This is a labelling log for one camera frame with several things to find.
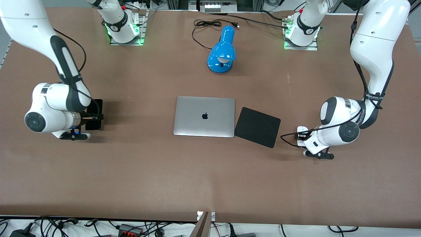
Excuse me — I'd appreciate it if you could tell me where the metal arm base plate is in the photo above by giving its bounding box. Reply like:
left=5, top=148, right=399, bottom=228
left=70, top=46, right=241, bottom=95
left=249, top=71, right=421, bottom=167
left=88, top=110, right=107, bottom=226
left=110, top=10, right=148, bottom=46
left=284, top=36, right=318, bottom=51

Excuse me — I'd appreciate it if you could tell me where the white computer mouse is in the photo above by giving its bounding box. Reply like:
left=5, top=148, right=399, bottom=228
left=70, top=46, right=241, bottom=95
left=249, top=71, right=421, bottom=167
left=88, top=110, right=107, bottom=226
left=297, top=126, right=310, bottom=147

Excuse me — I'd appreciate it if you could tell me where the black box with orange connectors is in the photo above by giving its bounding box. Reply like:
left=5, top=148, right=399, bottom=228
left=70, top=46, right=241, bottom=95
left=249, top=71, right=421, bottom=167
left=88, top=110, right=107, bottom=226
left=118, top=224, right=144, bottom=237

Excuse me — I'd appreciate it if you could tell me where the brown camera mount post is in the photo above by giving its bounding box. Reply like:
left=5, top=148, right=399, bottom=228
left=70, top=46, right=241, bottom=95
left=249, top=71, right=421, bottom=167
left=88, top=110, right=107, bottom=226
left=190, top=212, right=211, bottom=237

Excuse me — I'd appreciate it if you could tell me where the silver closed laptop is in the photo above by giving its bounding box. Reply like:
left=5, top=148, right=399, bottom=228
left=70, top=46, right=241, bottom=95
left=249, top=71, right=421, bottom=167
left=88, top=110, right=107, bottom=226
left=173, top=96, right=236, bottom=138

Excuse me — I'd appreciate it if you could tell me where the white power strip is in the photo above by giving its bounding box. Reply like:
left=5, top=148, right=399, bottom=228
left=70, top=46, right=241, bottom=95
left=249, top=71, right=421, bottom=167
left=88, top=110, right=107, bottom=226
left=203, top=0, right=238, bottom=13

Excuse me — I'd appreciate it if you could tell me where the black smartphone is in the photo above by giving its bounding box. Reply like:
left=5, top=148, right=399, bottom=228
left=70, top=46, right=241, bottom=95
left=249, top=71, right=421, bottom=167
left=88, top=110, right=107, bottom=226
left=86, top=99, right=103, bottom=130

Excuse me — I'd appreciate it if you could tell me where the black power adapter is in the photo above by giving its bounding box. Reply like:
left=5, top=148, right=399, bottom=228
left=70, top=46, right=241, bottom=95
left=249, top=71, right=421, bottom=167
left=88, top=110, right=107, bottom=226
left=9, top=227, right=37, bottom=237

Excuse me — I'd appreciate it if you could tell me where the thin black base cable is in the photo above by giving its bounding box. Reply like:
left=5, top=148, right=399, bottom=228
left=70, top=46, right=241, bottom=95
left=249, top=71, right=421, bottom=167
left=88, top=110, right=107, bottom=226
left=207, top=13, right=290, bottom=30

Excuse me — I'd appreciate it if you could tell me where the black mouse pad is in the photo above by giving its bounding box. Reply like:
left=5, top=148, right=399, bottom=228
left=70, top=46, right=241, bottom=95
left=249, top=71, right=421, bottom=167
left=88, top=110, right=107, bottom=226
left=234, top=107, right=281, bottom=148

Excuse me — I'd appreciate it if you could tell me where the thick black base cable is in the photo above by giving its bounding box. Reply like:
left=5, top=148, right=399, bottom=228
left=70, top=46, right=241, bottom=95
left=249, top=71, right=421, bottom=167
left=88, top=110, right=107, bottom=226
left=259, top=10, right=285, bottom=21

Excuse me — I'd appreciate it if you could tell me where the blue desk lamp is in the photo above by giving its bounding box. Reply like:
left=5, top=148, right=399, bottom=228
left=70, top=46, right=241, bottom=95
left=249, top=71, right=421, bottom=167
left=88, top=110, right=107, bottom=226
left=207, top=25, right=236, bottom=74

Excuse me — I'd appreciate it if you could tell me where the aluminium frame post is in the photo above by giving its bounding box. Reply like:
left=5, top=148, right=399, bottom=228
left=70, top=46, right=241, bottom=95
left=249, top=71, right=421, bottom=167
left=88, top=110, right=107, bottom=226
left=166, top=0, right=189, bottom=10

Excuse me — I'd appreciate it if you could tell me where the black lamp power cord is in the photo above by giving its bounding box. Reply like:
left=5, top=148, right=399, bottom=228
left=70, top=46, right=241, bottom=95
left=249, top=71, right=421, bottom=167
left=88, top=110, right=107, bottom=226
left=192, top=19, right=240, bottom=50

